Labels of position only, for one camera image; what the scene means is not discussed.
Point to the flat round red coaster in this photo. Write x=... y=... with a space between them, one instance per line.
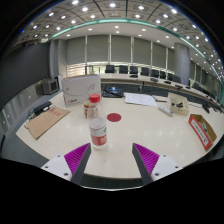
x=114 y=117

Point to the red floral ceramic mug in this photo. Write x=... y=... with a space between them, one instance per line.
x=86 y=111

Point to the row of black office chairs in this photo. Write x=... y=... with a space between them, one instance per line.
x=133 y=70

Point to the brown kraft paper envelope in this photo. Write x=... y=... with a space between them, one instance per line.
x=45 y=121

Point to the grey box monitor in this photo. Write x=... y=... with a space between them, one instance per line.
x=50 y=86

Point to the small beige cardboard box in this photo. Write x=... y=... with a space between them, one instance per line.
x=178 y=101

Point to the small black desk device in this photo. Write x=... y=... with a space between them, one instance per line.
x=206 y=108

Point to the white printed paper sheets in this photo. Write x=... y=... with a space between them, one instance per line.
x=140 y=99

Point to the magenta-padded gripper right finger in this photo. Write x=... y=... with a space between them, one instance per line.
x=163 y=165

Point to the white copy paper box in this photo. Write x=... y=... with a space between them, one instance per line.
x=80 y=88

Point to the open cardboard box red side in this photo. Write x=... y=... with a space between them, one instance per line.
x=200 y=131

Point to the white power strip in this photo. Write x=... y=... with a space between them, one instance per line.
x=165 y=111

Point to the clear red-capped water bottle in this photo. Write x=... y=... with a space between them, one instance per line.
x=98 y=133

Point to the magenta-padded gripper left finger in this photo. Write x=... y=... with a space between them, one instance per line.
x=59 y=165

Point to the long curved conference desk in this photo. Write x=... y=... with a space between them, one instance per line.
x=143 y=80

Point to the round ceiling lights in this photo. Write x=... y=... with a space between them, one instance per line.
x=141 y=7

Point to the black power adapter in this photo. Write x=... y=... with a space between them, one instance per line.
x=41 y=107

